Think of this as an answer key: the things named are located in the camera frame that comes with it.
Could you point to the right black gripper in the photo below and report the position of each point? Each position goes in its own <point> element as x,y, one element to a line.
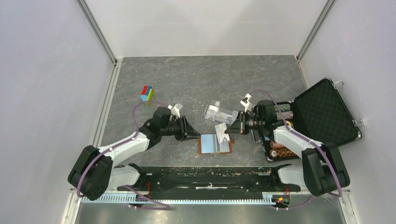
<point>239,125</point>

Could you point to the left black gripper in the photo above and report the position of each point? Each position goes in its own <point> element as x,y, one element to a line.
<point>185,128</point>

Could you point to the white VIP card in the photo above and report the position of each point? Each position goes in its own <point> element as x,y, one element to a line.
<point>220,133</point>

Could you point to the brown leather card holder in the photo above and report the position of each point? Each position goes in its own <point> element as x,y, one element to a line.
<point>207,144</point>

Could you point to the white card with magnetic stripe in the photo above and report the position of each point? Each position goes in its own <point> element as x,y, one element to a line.
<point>223,147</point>

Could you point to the clear plastic card sleeve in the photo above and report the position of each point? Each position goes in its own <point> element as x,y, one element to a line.
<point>214,111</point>

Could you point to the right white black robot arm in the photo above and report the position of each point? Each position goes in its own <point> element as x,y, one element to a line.
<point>322,171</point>

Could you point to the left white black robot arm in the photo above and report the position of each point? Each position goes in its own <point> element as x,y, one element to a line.
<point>98,169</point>

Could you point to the orange brown poker chip roll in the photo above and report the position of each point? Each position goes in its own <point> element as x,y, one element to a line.
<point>275,145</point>

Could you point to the purple poker chip roll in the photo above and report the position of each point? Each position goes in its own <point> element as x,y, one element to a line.
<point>284,115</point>

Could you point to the green poker chip roll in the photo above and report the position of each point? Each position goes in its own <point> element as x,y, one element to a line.
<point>282,108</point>

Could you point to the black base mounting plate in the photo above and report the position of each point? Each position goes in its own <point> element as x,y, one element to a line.
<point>210,182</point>

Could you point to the multicoloured block toy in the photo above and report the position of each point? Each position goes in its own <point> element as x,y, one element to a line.
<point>147,94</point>

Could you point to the black poker chip case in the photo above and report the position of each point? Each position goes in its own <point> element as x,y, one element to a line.
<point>320,114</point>

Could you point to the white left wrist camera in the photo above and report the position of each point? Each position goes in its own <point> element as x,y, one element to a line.
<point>175,110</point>

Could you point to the white slotted cable duct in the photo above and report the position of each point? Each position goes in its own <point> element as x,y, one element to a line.
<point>131,198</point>

